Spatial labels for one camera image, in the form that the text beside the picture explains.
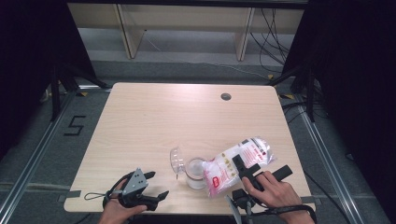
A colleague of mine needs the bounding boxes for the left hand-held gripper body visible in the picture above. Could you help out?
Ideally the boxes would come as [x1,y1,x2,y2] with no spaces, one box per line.
[118,167,160,212]

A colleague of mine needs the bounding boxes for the person's left hand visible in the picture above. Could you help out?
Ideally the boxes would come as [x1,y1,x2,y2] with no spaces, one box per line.
[99,179,148,223]

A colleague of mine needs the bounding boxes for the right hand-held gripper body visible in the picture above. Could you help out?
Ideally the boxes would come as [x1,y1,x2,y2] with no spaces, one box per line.
[225,164,294,224]

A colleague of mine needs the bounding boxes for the light wooden shelf unit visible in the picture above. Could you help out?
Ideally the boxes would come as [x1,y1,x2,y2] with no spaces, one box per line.
[67,3,306,62]

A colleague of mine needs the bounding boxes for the person's right hand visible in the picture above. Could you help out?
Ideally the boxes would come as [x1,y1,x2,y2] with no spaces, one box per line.
[242,170,302,211]

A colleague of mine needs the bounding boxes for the metal floor rail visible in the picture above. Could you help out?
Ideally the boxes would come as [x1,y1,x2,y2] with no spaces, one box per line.
[0,90,78,223]
[293,99,363,224]

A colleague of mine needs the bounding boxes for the red and white pouch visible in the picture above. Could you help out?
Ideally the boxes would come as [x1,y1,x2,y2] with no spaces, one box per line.
[202,135,277,199]

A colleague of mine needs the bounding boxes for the clear glass jar with lid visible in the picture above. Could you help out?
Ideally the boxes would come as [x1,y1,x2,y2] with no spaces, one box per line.
[169,147,208,190]

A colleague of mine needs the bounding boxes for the black cable bundle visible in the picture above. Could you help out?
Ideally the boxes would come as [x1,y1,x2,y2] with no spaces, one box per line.
[250,7,292,74]

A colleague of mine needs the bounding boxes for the black right gripper strap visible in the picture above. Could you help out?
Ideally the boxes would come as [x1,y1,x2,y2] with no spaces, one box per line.
[251,203,318,224]

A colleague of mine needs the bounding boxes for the black metal stand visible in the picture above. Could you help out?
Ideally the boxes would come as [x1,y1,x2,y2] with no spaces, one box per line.
[267,64,317,123]
[49,63,110,122]

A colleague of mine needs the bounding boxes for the black left gripper strap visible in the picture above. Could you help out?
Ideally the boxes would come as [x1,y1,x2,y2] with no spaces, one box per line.
[83,171,134,209]

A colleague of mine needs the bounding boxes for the black gripper strap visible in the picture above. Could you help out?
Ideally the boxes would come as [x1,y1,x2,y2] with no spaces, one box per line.
[251,203,318,224]
[83,171,134,209]

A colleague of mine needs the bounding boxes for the black curtain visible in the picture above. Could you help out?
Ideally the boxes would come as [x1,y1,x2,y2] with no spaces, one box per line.
[0,0,97,157]
[281,0,396,218]

